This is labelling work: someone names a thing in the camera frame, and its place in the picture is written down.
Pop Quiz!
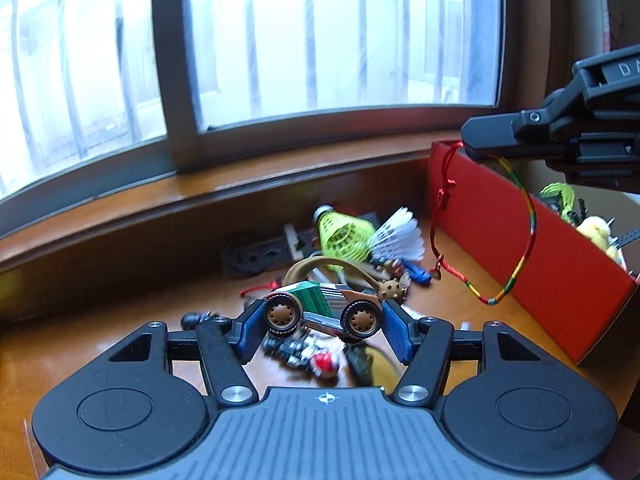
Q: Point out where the yellow plush chick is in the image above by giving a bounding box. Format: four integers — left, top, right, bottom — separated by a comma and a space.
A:
575, 215, 615, 253

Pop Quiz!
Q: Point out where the toy car with brown wheels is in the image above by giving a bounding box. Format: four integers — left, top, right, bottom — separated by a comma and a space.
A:
262, 280, 386, 347

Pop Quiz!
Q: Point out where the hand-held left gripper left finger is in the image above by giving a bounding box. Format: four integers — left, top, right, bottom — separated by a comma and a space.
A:
70, 300, 267, 407

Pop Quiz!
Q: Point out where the red string bracelet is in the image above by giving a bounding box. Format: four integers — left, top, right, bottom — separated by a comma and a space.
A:
428, 141, 467, 282

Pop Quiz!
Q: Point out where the small blue object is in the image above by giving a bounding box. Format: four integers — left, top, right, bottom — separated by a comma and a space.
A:
399, 260, 432, 287

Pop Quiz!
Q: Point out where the yellow-green shuttlecock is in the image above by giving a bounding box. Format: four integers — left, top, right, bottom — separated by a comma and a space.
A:
312, 205, 377, 266

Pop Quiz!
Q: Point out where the red storage box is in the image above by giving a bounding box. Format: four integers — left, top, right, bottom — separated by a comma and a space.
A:
427, 140, 640, 367

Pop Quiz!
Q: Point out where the green mesh net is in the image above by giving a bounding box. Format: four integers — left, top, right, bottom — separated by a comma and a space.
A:
538, 182, 577, 222

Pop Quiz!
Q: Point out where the multicoloured braided bracelet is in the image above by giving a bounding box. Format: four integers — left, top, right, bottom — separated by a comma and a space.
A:
469, 156, 539, 307

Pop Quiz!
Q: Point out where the thin red string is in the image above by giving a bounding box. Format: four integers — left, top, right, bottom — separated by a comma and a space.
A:
239, 281, 282, 299

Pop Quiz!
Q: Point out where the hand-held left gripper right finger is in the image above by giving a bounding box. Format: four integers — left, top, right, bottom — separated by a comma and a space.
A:
382, 302, 566, 406

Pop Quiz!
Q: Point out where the black strap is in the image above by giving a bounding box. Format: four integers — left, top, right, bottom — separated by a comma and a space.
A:
606, 226, 640, 252

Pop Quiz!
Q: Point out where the dark green toy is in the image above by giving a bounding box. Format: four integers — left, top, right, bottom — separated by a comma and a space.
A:
344, 344, 375, 377

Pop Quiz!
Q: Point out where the black flat plastic piece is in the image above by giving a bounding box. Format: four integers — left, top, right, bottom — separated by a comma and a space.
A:
220, 239, 297, 279

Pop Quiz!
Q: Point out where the black and white toy figure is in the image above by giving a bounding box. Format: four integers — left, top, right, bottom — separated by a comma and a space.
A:
261, 335, 322, 370

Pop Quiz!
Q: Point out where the patterned curtain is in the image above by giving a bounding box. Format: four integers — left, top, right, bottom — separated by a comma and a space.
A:
597, 0, 640, 57

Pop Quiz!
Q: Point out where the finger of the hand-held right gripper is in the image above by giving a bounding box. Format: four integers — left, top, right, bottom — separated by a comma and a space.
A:
542, 132, 640, 191
460, 82, 640, 161

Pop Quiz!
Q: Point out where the tan rubber band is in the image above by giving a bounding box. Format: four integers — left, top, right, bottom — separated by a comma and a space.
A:
283, 256, 384, 302

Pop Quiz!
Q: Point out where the white and black plastic piece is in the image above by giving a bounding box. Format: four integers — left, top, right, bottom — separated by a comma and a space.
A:
284, 222, 326, 257

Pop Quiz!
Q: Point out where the white feather shuttlecock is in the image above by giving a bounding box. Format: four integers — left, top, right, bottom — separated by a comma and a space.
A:
367, 206, 427, 264

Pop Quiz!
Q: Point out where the red and white ball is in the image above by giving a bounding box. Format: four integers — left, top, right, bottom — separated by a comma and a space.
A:
310, 351, 341, 378

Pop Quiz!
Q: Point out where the barred glass window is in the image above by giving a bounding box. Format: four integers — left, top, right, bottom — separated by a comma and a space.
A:
0, 0, 558, 241

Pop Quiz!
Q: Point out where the small black object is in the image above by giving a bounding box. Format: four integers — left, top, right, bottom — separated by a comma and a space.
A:
180, 311, 227, 332

